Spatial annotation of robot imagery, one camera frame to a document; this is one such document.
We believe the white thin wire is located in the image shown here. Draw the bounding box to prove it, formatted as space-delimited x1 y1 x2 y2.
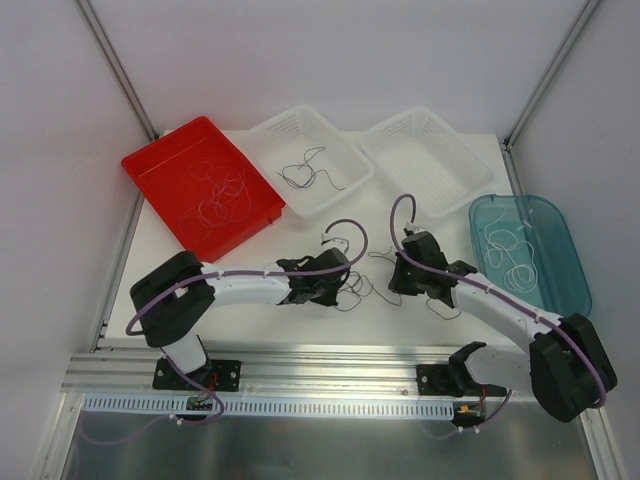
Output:
484 204 544 294

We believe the pink thin wire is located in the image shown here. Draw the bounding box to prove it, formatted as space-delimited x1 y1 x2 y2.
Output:
187 157 219 180
209 159 251 211

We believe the purple thin wire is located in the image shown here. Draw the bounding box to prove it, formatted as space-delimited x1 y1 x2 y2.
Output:
277 144 347 192

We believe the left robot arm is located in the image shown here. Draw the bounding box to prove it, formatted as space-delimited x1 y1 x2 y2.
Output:
126 246 351 390

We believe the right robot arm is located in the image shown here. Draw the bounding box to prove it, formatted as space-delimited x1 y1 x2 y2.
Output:
389 228 618 423

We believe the white perforated basket right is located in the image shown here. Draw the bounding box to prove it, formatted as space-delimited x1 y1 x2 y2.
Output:
359 107 496 221

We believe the white perforated basket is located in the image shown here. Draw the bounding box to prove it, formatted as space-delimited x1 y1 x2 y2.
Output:
239 105 374 219
359 107 496 221

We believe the teal translucent plastic tub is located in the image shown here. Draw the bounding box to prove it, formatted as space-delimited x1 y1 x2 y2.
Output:
468 194 592 317

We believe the white perforated basket left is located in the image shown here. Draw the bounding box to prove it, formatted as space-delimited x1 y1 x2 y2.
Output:
239 105 374 219

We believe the red plastic tray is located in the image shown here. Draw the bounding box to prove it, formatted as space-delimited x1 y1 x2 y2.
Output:
121 116 285 262

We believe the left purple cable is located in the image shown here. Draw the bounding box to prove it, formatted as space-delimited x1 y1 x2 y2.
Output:
124 218 371 337

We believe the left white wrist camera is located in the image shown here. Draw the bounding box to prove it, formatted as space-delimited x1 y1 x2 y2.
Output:
321 232 350 255

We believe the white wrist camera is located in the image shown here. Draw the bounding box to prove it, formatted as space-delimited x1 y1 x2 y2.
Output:
321 232 350 255
403 222 427 236

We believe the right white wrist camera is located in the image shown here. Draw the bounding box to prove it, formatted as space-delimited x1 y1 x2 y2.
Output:
403 222 427 236

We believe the aluminium mounting rail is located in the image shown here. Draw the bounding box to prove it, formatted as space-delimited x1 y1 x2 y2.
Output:
61 339 455 399

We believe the white slotted cable duct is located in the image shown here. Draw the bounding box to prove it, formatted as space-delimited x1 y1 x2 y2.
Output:
82 394 454 421

